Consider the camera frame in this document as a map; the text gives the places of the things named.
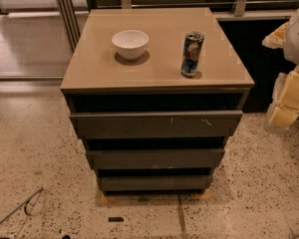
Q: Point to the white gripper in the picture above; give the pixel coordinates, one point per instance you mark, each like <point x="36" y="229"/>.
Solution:
<point x="298" y="40"/>

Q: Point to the grey drawer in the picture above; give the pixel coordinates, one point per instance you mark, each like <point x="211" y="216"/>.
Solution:
<point x="150" y="183"/>
<point x="156" y="125"/>
<point x="155" y="158"/>

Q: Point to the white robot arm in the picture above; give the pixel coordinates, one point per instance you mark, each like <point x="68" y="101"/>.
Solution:
<point x="291" y="54"/>

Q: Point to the grey three-drawer cabinet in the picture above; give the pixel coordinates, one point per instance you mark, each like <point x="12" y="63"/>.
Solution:
<point x="99" y="80"/>

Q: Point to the blue patterned drink can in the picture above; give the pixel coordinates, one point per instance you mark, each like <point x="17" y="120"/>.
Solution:
<point x="191" y="50"/>

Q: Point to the white ceramic bowl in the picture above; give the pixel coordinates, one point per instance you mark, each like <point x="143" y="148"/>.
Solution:
<point x="130" y="44"/>

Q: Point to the small black floor object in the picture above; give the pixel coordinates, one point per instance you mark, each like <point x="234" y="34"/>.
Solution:
<point x="116" y="219"/>

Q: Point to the grey metal rod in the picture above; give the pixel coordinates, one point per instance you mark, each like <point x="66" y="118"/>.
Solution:
<point x="21" y="204"/>

